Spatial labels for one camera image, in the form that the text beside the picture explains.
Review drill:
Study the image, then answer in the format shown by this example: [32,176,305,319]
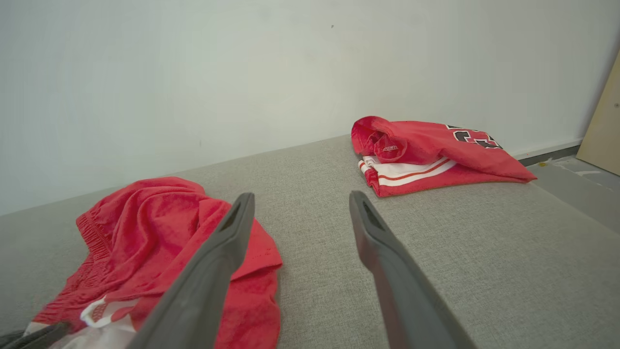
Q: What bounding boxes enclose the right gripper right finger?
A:
[349,190,478,349]

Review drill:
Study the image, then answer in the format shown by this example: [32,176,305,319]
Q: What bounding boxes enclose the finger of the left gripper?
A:
[0,322,71,349]

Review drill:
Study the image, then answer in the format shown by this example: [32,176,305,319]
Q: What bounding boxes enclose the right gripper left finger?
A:
[127,192,256,349]

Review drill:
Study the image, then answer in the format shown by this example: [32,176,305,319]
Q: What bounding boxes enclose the red mesh shorts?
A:
[24,176,283,349]

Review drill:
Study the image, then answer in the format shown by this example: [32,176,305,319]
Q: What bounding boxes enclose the red white basketball jersey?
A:
[351,115,537,198]

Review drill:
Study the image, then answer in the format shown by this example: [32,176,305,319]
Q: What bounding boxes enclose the dark baseboard strip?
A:
[514,140,582,168]

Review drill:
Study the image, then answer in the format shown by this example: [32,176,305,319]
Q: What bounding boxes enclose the beige wooden board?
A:
[576,48,620,176]

